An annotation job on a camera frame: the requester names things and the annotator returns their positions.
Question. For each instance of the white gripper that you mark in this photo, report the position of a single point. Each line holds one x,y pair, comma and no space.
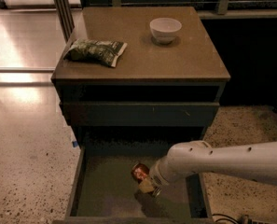
156,176

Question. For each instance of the red coke can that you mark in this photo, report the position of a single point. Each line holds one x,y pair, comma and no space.
139,172

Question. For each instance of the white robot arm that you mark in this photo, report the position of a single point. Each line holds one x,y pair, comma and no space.
256,162

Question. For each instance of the closed top drawer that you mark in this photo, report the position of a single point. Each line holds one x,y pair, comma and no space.
139,114

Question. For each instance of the dark wooden drawer cabinet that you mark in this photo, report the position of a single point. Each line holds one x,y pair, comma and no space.
187,70

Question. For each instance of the blue tape piece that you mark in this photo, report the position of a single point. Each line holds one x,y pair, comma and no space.
74,143

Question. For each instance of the green chip bag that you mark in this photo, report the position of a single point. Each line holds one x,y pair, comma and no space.
105,52

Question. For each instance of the white ceramic bowl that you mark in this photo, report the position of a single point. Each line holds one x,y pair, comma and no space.
165,30

